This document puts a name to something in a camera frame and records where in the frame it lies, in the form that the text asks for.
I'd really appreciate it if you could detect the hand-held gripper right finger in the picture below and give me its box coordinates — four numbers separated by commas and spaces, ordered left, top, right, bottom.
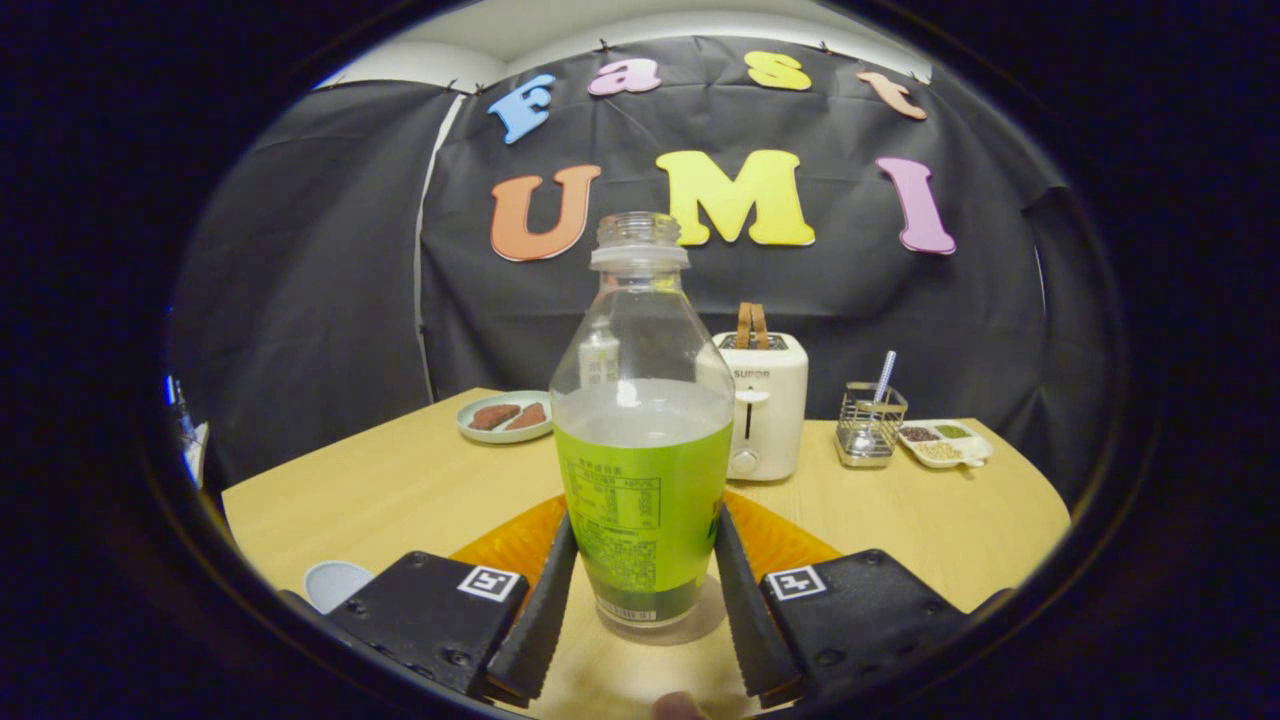
715, 490, 969, 699

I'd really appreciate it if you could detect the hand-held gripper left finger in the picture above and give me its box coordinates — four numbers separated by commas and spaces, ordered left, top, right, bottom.
325, 495, 579, 699

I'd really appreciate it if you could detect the clear juice bottle green label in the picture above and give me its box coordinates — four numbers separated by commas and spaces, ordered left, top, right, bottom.
549, 211, 737, 629

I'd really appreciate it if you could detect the white cup with handle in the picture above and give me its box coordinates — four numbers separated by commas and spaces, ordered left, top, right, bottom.
303, 560, 376, 614

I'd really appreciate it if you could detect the wooden table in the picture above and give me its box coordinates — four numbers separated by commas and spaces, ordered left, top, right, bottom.
222, 388, 1071, 719

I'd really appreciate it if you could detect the pale green plate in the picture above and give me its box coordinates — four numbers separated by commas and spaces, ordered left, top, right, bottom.
457, 390, 554, 444

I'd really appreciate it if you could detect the white toaster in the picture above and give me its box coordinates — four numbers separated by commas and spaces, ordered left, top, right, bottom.
712, 331, 809, 482

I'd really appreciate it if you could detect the white divided dish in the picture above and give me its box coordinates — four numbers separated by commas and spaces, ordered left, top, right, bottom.
897, 419, 995, 470

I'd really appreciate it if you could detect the wire mesh holder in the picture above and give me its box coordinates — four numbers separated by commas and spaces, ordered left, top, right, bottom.
835, 382, 909, 469

